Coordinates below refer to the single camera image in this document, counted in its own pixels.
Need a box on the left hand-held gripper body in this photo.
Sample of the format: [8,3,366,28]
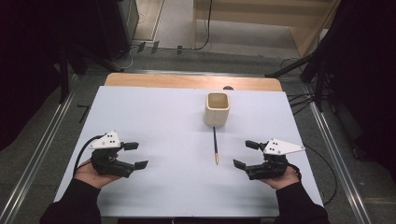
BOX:
[88,131,136,179]

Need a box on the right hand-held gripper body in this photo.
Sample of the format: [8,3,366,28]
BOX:
[246,138,306,181]

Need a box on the black pen with orange tip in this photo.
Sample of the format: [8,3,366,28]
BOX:
[212,126,219,165]

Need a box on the person's right hand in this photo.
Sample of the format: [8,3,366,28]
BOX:
[259,164,303,190]

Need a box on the person's left hand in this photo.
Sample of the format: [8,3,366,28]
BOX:
[74,153,120,189]

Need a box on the white board mat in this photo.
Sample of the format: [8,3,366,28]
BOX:
[54,86,324,217]

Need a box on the beige square pen holder cup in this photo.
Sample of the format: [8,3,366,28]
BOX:
[204,91,231,128]

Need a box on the black hex key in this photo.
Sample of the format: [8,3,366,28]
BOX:
[77,104,92,124]

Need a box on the black metal stand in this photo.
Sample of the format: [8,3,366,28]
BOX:
[58,43,125,105]
[264,46,331,113]

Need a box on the black cabinet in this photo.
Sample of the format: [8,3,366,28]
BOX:
[96,0,140,61]

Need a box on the light wooden shelf unit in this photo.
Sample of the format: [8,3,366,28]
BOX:
[191,0,341,59]

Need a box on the left hand-held gripper black cable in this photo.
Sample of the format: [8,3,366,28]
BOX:
[73,134,105,175]

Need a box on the hand-held gripper black cable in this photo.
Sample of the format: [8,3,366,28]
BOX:
[286,161,303,182]
[73,134,105,175]

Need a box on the right hand-held gripper black cable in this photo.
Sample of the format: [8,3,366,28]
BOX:
[286,161,303,182]

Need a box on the thin black floor cable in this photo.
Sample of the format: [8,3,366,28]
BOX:
[303,144,338,206]

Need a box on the bundle of black floor cables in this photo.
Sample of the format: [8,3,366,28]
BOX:
[287,91,316,116]

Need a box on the aluminium floor rail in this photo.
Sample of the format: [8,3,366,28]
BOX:
[0,74,78,224]
[303,83,373,224]

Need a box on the white floor cable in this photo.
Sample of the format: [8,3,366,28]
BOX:
[113,45,139,70]

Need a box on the hanging black cable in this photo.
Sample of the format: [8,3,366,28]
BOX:
[194,0,214,51]

